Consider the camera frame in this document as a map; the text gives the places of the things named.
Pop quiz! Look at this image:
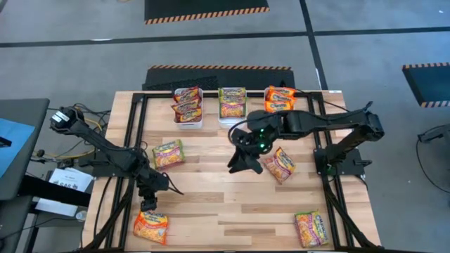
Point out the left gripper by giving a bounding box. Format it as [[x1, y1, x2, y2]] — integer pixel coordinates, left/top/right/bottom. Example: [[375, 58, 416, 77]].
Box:
[[135, 164, 170, 212]]

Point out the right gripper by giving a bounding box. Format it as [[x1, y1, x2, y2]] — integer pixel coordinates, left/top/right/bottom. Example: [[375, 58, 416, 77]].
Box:
[[227, 111, 284, 176]]

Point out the red Maruchan ramen pack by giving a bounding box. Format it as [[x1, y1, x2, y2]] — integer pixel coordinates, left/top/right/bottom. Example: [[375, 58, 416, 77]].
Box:
[[174, 107, 204, 124], [174, 86, 200, 103], [262, 146, 297, 185], [171, 97, 203, 114]]

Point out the green Maruchan ramen pack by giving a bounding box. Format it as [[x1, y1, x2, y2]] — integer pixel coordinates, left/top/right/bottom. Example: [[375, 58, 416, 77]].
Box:
[[219, 95, 248, 119], [295, 209, 330, 249], [151, 138, 186, 170], [218, 87, 247, 99]]

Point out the white plastic bin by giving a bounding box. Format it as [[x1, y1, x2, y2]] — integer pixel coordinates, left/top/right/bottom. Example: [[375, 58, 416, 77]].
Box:
[[217, 87, 249, 129], [172, 87, 205, 130], [263, 86, 298, 117]]

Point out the white printed paper sheet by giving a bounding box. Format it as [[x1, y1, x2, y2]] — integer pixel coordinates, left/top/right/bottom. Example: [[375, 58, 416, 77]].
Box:
[[34, 167, 95, 217]]

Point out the black hazard-striped floor mat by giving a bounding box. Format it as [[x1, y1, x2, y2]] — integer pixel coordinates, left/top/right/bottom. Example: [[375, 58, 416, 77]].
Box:
[[142, 65, 296, 91], [401, 62, 450, 108], [144, 0, 271, 25]]

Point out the black desk beam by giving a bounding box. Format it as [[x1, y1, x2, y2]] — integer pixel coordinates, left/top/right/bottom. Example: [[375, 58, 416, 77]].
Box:
[[17, 174, 91, 208]]

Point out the blue desk pad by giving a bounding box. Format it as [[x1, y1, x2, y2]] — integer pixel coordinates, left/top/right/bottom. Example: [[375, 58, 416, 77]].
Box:
[[0, 117, 36, 179]]

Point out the grey desk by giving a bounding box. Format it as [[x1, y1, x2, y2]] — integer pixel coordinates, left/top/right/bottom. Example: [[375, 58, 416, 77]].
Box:
[[0, 98, 50, 201]]

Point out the black aluminium table frame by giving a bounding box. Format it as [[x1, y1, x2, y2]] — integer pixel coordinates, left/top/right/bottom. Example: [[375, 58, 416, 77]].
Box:
[[82, 90, 383, 253]]

